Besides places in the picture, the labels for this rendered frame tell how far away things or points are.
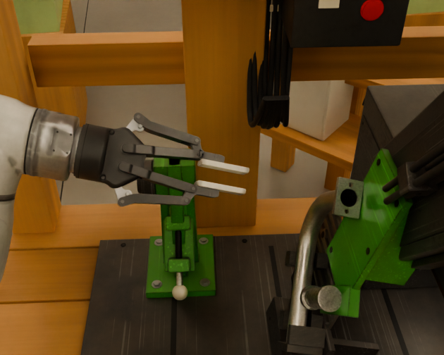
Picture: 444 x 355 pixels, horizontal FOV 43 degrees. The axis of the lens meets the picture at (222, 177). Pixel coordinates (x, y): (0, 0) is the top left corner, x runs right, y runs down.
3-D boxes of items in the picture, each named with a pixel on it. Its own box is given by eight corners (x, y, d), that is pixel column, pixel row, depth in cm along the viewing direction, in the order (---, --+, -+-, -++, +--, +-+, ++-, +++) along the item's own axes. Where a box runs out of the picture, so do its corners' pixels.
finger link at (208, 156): (187, 158, 80) (190, 137, 80) (221, 165, 81) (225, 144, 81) (189, 157, 78) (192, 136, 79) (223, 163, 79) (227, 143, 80)
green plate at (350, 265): (391, 314, 84) (463, 212, 72) (339, 307, 82) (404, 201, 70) (371, 257, 93) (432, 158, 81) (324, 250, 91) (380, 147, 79)
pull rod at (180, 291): (187, 303, 100) (187, 282, 97) (172, 303, 100) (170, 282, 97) (187, 279, 105) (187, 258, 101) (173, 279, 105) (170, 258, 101)
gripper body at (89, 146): (69, 177, 72) (141, 191, 74) (82, 113, 73) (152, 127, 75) (71, 182, 79) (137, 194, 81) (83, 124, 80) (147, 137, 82)
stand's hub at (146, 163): (156, 211, 97) (152, 177, 92) (137, 212, 97) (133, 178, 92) (158, 184, 102) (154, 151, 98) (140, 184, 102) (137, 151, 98)
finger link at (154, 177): (120, 158, 75) (117, 169, 75) (199, 185, 77) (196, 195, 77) (119, 162, 79) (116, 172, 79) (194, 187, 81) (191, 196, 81)
